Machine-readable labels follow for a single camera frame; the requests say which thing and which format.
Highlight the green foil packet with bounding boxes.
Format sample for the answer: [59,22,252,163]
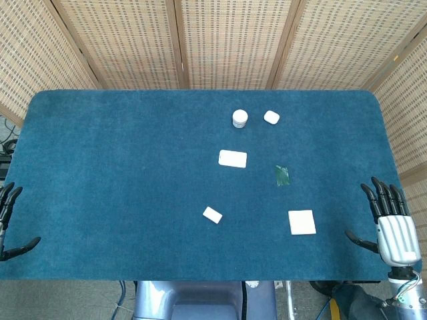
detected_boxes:
[274,165,291,187]

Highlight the white rounded earbud case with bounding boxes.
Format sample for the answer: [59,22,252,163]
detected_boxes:
[263,110,281,126]

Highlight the robot torso base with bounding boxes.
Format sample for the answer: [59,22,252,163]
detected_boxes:
[132,280,278,320]

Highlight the yellow floor tape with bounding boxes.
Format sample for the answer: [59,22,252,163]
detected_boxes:
[328,296,340,320]

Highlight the white square pad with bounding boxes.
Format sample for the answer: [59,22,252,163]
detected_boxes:
[288,209,317,236]

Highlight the woven bamboo folding screen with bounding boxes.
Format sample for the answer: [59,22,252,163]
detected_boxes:
[0,0,427,241]

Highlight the small white rectangular block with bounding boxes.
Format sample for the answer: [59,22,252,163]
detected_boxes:
[202,206,224,225]

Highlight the black equipment with cables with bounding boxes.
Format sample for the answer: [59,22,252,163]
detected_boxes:
[0,115,21,181]

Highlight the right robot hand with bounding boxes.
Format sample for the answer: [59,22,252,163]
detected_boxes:
[345,176,422,267]

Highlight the blue carpet table cover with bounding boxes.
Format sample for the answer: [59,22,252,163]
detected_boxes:
[0,89,422,283]

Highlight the white rectangular card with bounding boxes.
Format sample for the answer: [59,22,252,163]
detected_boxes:
[218,149,248,169]

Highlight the white round jar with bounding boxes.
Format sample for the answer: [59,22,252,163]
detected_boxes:
[232,109,249,129]

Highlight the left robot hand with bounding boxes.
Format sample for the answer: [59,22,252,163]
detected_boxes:
[0,181,42,262]

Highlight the blue floor cable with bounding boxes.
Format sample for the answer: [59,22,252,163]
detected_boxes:
[111,280,127,320]

